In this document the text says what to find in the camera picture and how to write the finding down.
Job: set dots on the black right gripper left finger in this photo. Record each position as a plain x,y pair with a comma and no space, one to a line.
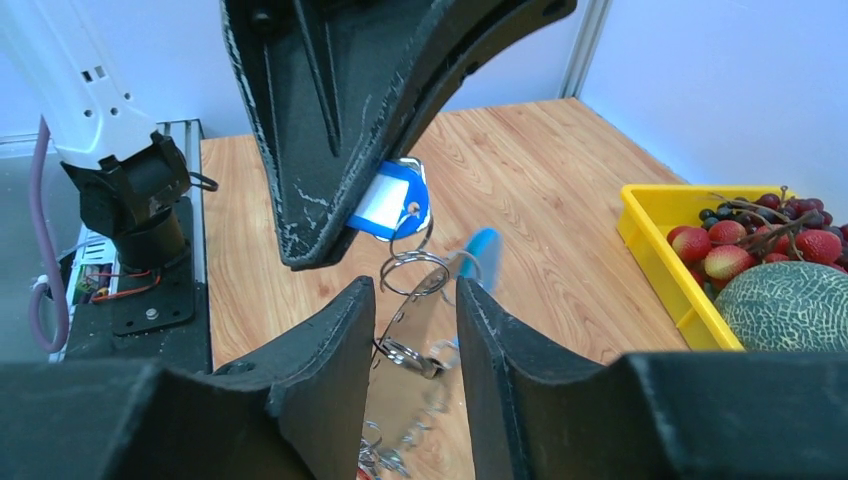
291,409

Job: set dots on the green netted melon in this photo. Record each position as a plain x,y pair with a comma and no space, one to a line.
787,307

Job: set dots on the blue key tag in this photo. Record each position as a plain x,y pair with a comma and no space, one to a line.
396,204

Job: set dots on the metal keyring plate blue handle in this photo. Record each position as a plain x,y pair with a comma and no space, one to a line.
416,359

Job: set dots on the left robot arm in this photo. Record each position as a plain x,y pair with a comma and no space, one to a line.
128,175

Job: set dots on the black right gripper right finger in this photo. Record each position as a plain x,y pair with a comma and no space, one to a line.
537,410

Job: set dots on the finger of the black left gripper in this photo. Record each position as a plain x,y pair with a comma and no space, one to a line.
333,88

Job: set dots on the dark grape bunch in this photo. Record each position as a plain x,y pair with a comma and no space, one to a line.
772,208

